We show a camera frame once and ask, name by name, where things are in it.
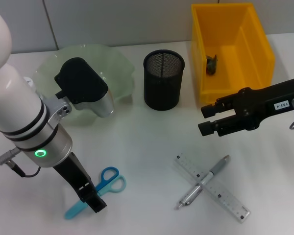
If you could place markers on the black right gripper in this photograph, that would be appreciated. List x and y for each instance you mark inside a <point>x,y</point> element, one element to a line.
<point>259,107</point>

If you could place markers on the silver grey pen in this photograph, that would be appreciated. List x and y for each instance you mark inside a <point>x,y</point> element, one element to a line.
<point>189,195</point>

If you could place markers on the black mesh pen holder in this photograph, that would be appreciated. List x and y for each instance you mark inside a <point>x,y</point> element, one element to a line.
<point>163,88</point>

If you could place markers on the yellow plastic bin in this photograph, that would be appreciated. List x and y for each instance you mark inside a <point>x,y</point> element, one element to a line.
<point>235,80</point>

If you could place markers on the blue scissors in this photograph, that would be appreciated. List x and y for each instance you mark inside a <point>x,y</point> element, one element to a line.
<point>112,182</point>

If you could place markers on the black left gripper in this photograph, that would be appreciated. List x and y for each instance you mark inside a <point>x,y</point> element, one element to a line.
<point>72,173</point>

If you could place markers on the green plastic wrapper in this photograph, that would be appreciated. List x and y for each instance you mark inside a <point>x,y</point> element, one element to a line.
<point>212,64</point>

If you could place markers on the green glass fruit bowl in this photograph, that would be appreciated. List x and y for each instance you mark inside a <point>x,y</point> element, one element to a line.
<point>117,73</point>

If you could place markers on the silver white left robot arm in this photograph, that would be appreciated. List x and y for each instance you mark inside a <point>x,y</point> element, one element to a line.
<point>14,98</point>

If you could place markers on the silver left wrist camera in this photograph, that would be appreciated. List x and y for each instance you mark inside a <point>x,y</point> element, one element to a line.
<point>83,83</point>

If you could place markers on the transparent plastic ruler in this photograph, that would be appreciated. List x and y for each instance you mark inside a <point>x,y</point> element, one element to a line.
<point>225,195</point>

